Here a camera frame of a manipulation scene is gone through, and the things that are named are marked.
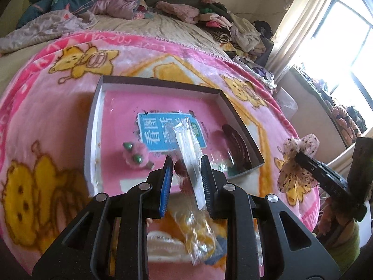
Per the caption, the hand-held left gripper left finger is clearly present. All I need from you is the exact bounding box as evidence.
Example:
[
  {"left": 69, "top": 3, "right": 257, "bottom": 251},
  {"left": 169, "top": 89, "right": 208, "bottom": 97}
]
[{"left": 32, "top": 154, "right": 175, "bottom": 280}]

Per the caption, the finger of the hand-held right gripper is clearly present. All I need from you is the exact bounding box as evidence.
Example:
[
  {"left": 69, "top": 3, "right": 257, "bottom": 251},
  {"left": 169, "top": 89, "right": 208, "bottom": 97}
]
[
  {"left": 316, "top": 178, "right": 368, "bottom": 222},
  {"left": 295, "top": 152, "right": 352, "bottom": 189}
]

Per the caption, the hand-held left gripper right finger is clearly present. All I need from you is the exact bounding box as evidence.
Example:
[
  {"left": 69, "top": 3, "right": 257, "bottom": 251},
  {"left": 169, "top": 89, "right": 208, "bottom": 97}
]
[{"left": 200, "top": 154, "right": 341, "bottom": 280}]

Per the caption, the spotted lace hair bow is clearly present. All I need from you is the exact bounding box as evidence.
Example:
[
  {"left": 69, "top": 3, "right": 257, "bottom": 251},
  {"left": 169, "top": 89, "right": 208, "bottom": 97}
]
[{"left": 277, "top": 133, "right": 320, "bottom": 193}]

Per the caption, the clear plastic packet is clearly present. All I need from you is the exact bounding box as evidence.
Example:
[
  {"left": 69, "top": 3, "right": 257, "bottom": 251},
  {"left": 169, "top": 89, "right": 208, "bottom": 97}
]
[{"left": 165, "top": 117, "right": 209, "bottom": 210}]

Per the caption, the yellow rings packet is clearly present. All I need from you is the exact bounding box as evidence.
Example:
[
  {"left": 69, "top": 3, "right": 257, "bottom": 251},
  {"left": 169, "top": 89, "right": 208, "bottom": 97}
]
[{"left": 170, "top": 207, "right": 228, "bottom": 266}]

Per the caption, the white hair claw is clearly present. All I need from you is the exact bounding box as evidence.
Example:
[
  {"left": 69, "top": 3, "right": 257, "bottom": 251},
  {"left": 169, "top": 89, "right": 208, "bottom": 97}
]
[{"left": 147, "top": 230, "right": 193, "bottom": 264}]

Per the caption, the shallow cardboard box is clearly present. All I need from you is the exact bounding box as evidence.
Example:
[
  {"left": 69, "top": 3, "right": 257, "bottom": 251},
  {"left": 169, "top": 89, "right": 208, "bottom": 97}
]
[{"left": 84, "top": 75, "right": 266, "bottom": 197}]

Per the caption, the red hair bobble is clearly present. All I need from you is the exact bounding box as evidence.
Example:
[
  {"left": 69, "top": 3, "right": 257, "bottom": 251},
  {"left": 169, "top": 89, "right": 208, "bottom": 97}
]
[{"left": 174, "top": 160, "right": 193, "bottom": 194}]

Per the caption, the pink fuzzy hair clip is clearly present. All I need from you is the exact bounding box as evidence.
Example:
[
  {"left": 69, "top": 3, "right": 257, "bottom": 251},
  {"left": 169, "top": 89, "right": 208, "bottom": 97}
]
[{"left": 122, "top": 141, "right": 155, "bottom": 170}]

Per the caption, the dark brown hair comb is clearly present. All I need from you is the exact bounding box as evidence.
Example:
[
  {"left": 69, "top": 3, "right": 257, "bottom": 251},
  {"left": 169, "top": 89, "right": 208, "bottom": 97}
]
[{"left": 221, "top": 124, "right": 254, "bottom": 171}]

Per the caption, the yellow green cloth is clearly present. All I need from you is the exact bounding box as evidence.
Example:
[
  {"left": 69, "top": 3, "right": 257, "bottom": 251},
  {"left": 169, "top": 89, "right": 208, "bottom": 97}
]
[{"left": 313, "top": 201, "right": 362, "bottom": 275}]

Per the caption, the windowsill clutter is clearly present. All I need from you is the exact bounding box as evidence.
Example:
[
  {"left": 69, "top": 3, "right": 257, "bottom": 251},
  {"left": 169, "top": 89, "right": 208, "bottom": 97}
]
[{"left": 291, "top": 64, "right": 368, "bottom": 149}]

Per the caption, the clear plastic bag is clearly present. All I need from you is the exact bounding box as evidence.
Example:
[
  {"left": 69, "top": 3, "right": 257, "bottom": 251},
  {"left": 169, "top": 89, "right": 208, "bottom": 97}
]
[{"left": 275, "top": 89, "right": 298, "bottom": 118}]

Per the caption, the pink cartoon bear blanket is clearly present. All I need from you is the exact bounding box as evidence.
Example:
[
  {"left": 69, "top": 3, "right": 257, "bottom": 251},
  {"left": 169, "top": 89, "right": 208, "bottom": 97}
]
[{"left": 0, "top": 32, "right": 321, "bottom": 280}]

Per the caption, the window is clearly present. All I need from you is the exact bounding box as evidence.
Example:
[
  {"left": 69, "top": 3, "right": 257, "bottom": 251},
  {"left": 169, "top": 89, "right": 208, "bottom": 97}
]
[{"left": 291, "top": 0, "right": 373, "bottom": 114}]

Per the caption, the cream curtain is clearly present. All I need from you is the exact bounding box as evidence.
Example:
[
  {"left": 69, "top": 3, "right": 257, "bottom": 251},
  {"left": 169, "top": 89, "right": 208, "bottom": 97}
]
[{"left": 266, "top": 0, "right": 341, "bottom": 82}]

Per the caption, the pile of clothes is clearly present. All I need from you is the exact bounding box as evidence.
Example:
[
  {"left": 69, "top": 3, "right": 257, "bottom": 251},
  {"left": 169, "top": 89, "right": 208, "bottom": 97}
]
[{"left": 200, "top": 0, "right": 276, "bottom": 88}]

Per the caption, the pink knit sweater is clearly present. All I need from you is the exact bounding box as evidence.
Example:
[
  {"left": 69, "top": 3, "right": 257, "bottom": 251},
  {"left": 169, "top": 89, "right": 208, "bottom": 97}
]
[{"left": 156, "top": 0, "right": 200, "bottom": 24}]

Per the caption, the purple garment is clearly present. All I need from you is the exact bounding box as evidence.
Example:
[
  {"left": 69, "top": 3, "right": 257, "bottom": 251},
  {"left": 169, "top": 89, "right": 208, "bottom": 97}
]
[{"left": 93, "top": 0, "right": 152, "bottom": 21}]

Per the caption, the lilac grey cloth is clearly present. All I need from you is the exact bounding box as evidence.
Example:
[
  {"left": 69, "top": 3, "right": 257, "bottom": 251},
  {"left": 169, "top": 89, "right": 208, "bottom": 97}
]
[{"left": 0, "top": 9, "right": 98, "bottom": 54}]

